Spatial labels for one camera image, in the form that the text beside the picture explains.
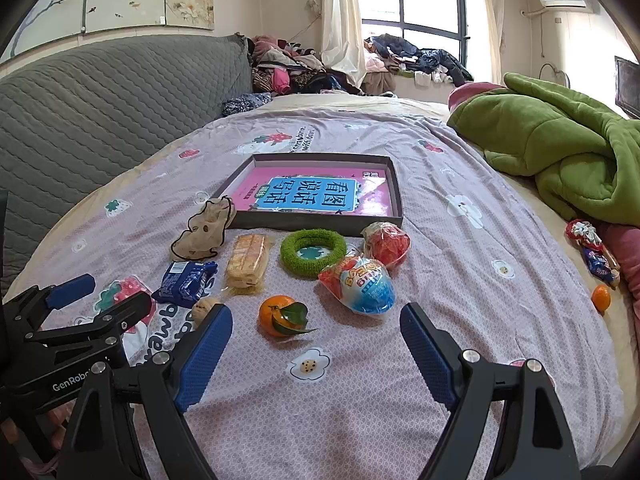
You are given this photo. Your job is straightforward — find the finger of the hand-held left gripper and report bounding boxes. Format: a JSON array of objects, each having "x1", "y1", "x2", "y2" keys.
[
  {"x1": 2, "y1": 274, "x2": 97, "y2": 333},
  {"x1": 20, "y1": 292, "x2": 153, "y2": 350}
]

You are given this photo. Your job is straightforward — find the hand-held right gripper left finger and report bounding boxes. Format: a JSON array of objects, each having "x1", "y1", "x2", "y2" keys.
[{"x1": 55, "y1": 304, "x2": 234, "y2": 480}]

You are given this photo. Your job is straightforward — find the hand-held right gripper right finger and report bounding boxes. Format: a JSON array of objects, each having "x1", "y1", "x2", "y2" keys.
[{"x1": 399, "y1": 302, "x2": 583, "y2": 480}]

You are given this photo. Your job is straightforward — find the walnut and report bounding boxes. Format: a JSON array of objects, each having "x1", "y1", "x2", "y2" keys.
[{"x1": 192, "y1": 296, "x2": 222, "y2": 325}]

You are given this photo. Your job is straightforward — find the blue snack packet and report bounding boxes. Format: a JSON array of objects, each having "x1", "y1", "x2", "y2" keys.
[{"x1": 151, "y1": 260, "x2": 219, "y2": 307}]

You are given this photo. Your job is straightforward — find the tangerine with leaves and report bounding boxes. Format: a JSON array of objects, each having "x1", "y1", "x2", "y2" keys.
[{"x1": 258, "y1": 295, "x2": 319, "y2": 338}]

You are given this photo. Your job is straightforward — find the toy egg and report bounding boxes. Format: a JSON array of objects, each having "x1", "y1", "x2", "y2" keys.
[{"x1": 318, "y1": 255, "x2": 397, "y2": 316}]

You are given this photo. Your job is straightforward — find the clear packet of cake slices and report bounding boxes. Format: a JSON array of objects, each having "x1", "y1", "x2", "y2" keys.
[{"x1": 221, "y1": 233, "x2": 275, "y2": 295}]

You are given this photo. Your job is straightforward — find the red ball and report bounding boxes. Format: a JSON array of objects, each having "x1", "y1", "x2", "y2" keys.
[{"x1": 361, "y1": 221, "x2": 412, "y2": 270}]

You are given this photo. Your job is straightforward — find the green fuzzy ring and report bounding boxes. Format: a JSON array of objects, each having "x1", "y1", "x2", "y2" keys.
[{"x1": 280, "y1": 229, "x2": 347, "y2": 277}]

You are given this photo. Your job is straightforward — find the shallow grey cardboard box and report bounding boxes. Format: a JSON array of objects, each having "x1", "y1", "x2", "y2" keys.
[{"x1": 210, "y1": 154, "x2": 405, "y2": 237}]

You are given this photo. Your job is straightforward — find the lilac strawberry print sheet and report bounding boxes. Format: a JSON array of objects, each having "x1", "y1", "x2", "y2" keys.
[{"x1": 10, "y1": 105, "x2": 613, "y2": 480}]

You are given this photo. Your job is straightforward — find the pink book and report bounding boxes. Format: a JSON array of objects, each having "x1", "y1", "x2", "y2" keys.
[{"x1": 222, "y1": 167, "x2": 393, "y2": 217}]

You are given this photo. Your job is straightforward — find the grey quilted headboard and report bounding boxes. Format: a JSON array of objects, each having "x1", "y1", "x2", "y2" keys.
[{"x1": 0, "y1": 34, "x2": 253, "y2": 266}]

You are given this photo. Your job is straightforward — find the small blue candy packet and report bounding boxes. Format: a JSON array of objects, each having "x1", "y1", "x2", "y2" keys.
[{"x1": 582, "y1": 247, "x2": 621, "y2": 288}]

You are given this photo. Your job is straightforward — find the red white candy packet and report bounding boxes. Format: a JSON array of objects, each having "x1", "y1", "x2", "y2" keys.
[{"x1": 565, "y1": 219, "x2": 603, "y2": 251}]

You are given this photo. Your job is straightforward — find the pink quilt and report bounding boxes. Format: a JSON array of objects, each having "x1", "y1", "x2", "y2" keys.
[{"x1": 597, "y1": 222, "x2": 640, "y2": 321}]

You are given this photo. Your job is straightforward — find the blue patterned cloth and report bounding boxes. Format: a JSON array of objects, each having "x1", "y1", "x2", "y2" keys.
[{"x1": 221, "y1": 92, "x2": 273, "y2": 117}]

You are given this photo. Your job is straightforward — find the green blanket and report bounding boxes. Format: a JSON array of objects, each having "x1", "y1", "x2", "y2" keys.
[{"x1": 446, "y1": 72, "x2": 640, "y2": 226}]

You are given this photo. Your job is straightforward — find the pink pillow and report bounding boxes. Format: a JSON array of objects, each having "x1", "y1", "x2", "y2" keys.
[{"x1": 447, "y1": 82, "x2": 506, "y2": 111}]

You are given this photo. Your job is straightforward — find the pile of mixed clothes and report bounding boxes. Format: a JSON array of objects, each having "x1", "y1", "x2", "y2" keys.
[{"x1": 248, "y1": 35, "x2": 363, "y2": 96}]

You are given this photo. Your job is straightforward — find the pile of dark clothes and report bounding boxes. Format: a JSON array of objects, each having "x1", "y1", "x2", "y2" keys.
[{"x1": 362, "y1": 34, "x2": 473, "y2": 86}]

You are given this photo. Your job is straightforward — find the cream curtain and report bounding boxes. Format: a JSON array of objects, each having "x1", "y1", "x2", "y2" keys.
[
  {"x1": 320, "y1": 0, "x2": 368, "y2": 93},
  {"x1": 470, "y1": 0, "x2": 503, "y2": 86}
]

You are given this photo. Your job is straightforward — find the wall mounted television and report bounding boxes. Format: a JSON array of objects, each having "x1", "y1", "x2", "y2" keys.
[{"x1": 614, "y1": 56, "x2": 640, "y2": 120}]

